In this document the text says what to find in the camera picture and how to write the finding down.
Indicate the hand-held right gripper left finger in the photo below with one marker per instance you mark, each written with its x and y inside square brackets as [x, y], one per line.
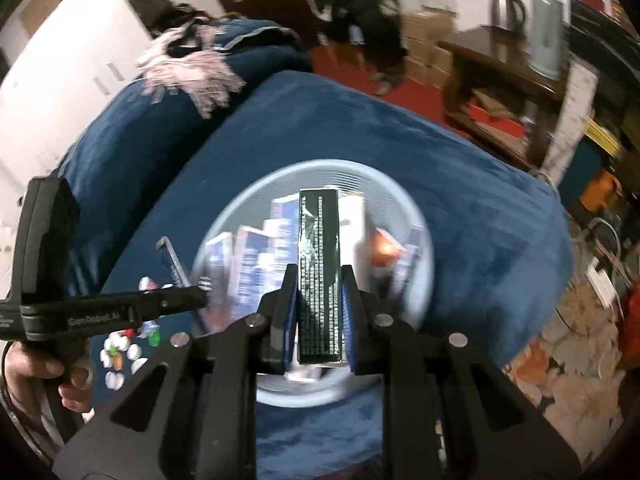
[290, 320]

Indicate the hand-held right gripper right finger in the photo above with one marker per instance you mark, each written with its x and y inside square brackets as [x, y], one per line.
[351, 325]

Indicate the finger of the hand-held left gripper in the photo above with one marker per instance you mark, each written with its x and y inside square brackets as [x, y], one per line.
[170, 301]

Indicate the black glossy printed box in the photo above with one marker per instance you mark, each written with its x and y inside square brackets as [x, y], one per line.
[320, 280]

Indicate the light blue mesh basket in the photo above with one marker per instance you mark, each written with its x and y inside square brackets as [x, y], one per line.
[390, 200]

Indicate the person's left forearm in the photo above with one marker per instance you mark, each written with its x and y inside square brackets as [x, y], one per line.
[50, 435]

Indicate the person's left hand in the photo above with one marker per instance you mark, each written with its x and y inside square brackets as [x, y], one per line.
[30, 380]

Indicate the small blue white ointment box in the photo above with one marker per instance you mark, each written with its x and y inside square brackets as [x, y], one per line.
[218, 260]

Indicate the pile of colourful bottle caps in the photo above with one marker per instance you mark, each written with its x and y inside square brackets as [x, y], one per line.
[114, 381]

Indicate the dark blue duvet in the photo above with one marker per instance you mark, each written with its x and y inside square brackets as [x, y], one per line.
[125, 125]

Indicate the blue plush bedspread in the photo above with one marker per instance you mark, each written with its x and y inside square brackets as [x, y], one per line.
[475, 200]

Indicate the white wardrobe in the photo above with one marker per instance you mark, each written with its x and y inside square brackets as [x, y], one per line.
[60, 60]

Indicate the patterned floor mat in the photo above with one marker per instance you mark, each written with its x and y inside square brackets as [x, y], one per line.
[575, 360]

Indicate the pink fringed scarf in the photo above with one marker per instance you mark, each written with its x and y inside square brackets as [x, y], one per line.
[195, 60]

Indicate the white power strip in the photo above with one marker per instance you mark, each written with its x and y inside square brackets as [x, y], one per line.
[600, 285]

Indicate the stack of cardboard boxes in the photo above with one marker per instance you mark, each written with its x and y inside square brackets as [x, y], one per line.
[425, 45]

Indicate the dark wooden table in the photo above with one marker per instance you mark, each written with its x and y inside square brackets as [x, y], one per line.
[500, 65]

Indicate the white measuring strip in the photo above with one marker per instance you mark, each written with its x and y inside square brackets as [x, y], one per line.
[575, 110]

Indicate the pile of dark clothes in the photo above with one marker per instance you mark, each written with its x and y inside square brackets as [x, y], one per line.
[360, 10]

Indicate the steel electric kettle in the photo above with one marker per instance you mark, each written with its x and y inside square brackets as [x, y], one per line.
[505, 7]

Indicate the grey green thermos flask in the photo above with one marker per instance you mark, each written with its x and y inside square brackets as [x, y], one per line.
[547, 30]

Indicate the dark flat screen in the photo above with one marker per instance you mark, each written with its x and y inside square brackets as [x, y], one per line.
[605, 35]

